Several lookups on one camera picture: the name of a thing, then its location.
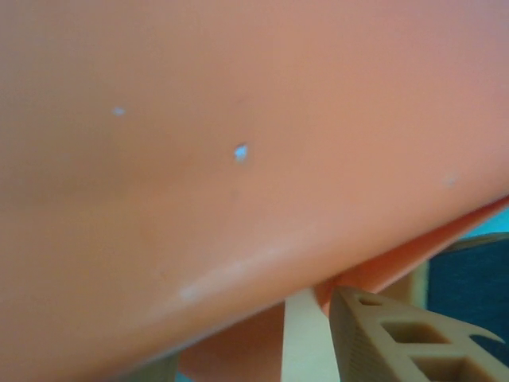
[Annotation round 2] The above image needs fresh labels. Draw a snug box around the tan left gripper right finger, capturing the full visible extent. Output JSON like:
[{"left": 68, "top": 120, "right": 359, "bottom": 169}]
[{"left": 328, "top": 285, "right": 509, "bottom": 382}]

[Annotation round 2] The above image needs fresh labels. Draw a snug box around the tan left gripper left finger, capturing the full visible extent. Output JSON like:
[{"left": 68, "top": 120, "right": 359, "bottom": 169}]
[{"left": 134, "top": 352, "right": 181, "bottom": 382}]

